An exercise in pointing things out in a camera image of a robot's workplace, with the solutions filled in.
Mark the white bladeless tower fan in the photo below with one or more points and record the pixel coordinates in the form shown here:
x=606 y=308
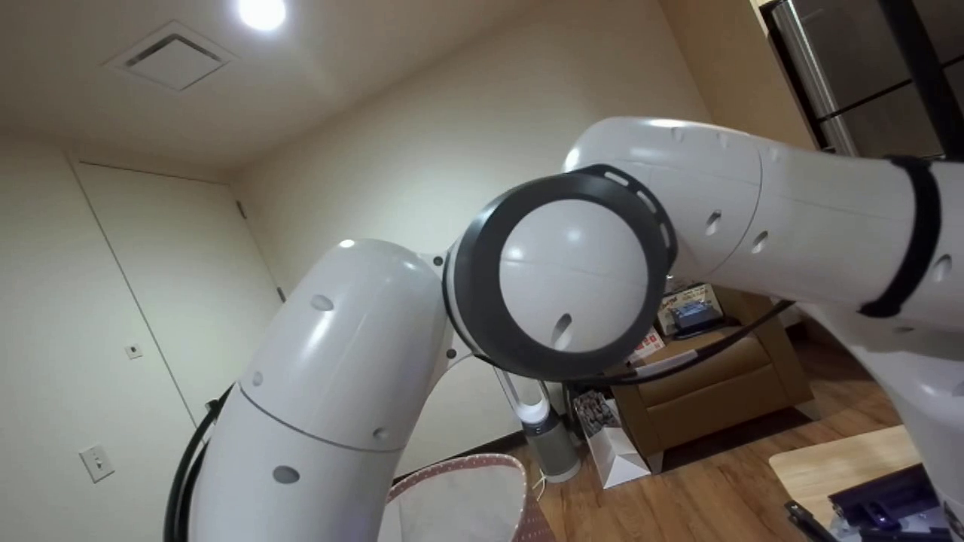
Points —
x=551 y=440

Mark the square ceiling vent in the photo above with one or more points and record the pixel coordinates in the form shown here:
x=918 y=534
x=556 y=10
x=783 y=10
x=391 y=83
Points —
x=171 y=61

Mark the light wooden board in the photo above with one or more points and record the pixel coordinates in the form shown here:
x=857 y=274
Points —
x=846 y=467

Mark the white room door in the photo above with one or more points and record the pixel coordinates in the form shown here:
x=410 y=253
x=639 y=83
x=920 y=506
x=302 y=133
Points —
x=171 y=280

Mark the small white wall fitting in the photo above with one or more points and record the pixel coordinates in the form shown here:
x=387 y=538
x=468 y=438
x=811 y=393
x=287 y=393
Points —
x=135 y=351

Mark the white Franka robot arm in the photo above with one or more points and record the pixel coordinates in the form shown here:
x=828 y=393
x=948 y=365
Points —
x=341 y=380

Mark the white wall light switch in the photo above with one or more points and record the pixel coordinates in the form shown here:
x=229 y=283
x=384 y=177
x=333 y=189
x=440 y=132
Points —
x=99 y=461

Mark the white box with red print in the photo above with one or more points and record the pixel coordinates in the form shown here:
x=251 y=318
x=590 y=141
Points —
x=653 y=349

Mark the white paper bag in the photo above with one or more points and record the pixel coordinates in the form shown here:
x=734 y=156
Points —
x=615 y=460

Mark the stack of printed boxes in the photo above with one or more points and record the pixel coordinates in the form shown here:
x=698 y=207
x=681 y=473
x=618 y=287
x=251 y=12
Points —
x=690 y=308

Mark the round ceiling light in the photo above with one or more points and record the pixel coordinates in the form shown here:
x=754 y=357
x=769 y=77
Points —
x=261 y=12

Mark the dark framed window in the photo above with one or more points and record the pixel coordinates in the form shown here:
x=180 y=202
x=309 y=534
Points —
x=855 y=61

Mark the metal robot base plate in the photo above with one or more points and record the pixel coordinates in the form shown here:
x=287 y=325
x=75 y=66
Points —
x=890 y=506

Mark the pink polka dot fabric basket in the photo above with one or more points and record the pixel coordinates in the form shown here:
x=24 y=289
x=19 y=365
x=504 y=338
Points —
x=463 y=502

